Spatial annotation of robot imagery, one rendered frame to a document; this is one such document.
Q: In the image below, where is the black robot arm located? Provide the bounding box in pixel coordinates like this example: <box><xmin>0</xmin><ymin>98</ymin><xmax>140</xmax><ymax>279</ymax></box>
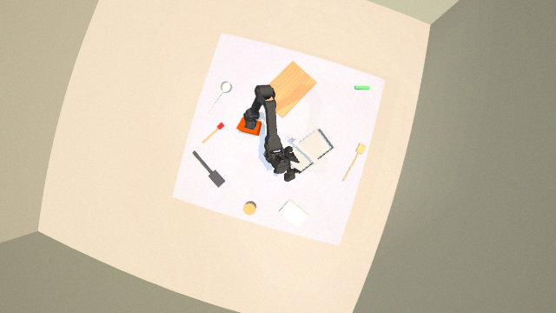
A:
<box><xmin>243</xmin><ymin>84</ymin><xmax>288</xmax><ymax>174</ymax></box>

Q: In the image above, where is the grey spatula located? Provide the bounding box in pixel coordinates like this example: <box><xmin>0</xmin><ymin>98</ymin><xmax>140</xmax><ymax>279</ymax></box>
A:
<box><xmin>192</xmin><ymin>150</ymin><xmax>226</xmax><ymax>187</ymax></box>

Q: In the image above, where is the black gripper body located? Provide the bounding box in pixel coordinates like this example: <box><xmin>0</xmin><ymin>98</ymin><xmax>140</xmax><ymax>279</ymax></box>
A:
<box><xmin>281</xmin><ymin>146</ymin><xmax>295</xmax><ymax>182</ymax></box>

